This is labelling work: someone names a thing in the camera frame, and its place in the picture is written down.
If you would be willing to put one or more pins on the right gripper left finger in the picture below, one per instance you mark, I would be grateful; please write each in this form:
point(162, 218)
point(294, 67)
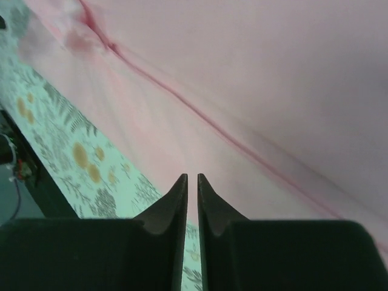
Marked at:
point(142, 253)

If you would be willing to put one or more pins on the pink t shirt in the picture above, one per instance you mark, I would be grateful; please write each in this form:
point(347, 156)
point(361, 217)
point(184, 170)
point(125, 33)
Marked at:
point(281, 104)

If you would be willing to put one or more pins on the floral table mat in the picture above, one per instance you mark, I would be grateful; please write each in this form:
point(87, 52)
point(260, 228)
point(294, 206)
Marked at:
point(96, 179)

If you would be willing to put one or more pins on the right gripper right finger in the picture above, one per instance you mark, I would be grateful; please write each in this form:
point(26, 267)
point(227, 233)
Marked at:
point(242, 254)

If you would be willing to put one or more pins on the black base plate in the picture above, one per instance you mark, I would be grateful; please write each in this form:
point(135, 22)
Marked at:
point(27, 188)

